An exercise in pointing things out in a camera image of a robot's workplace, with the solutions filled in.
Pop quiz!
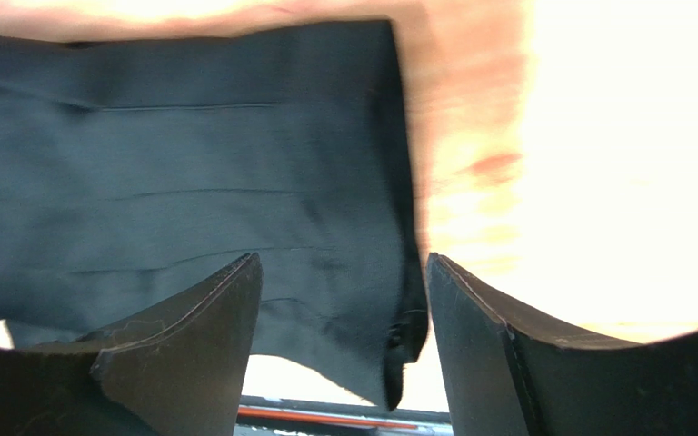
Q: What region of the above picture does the black garment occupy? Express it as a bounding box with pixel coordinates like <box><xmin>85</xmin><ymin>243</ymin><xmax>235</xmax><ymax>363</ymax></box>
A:
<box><xmin>0</xmin><ymin>20</ymin><xmax>427</xmax><ymax>409</ymax></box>

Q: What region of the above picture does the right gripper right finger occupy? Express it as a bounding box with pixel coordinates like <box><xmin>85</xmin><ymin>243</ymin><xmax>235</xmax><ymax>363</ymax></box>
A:
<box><xmin>426</xmin><ymin>253</ymin><xmax>698</xmax><ymax>436</ymax></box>

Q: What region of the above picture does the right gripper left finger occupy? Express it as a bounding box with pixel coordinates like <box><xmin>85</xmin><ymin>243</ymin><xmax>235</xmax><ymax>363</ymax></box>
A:
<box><xmin>0</xmin><ymin>253</ymin><xmax>263</xmax><ymax>436</ymax></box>

